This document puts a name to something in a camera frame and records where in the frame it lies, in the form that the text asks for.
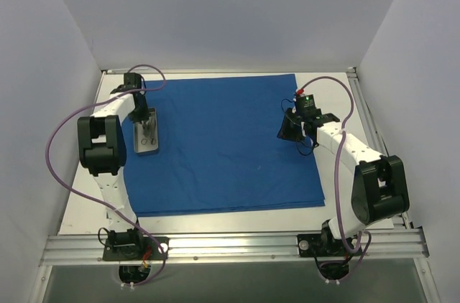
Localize blue surgical cloth wrap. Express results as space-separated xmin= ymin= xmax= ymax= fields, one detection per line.
xmin=122 ymin=75 xmax=324 ymax=217

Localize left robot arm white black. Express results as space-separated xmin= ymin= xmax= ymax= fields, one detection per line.
xmin=77 ymin=73 xmax=152 ymax=259

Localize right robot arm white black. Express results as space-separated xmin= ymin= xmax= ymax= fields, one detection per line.
xmin=277 ymin=90 xmax=410 ymax=255

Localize stainless steel tray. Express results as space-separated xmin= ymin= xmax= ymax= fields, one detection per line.
xmin=134 ymin=108 xmax=159 ymax=155

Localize steel ring-handled scissors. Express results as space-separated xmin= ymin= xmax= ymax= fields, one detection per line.
xmin=149 ymin=111 xmax=157 ymax=146

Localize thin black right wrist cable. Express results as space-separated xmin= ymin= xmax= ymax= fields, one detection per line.
xmin=280 ymin=98 xmax=321 ymax=156

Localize steel ring-handled forceps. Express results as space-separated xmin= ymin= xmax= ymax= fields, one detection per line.
xmin=141 ymin=121 xmax=151 ymax=145

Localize aluminium back frame rail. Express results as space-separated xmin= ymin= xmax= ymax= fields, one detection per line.
xmin=101 ymin=66 xmax=357 ymax=75

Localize aluminium frame rail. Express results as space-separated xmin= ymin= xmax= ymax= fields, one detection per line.
xmin=40 ymin=228 xmax=429 ymax=266
xmin=346 ymin=73 xmax=410 ymax=226
xmin=101 ymin=66 xmax=357 ymax=75

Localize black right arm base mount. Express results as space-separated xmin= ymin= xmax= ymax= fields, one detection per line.
xmin=296 ymin=233 xmax=351 ymax=258

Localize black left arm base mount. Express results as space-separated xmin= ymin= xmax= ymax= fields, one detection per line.
xmin=102 ymin=233 xmax=163 ymax=261

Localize aluminium right frame rail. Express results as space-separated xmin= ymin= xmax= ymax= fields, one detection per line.
xmin=346 ymin=73 xmax=410 ymax=226

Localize aluminium front frame rail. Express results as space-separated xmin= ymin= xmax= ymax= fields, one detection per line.
xmin=40 ymin=228 xmax=429 ymax=266

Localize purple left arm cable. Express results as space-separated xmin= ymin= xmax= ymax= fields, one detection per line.
xmin=47 ymin=64 xmax=170 ymax=288

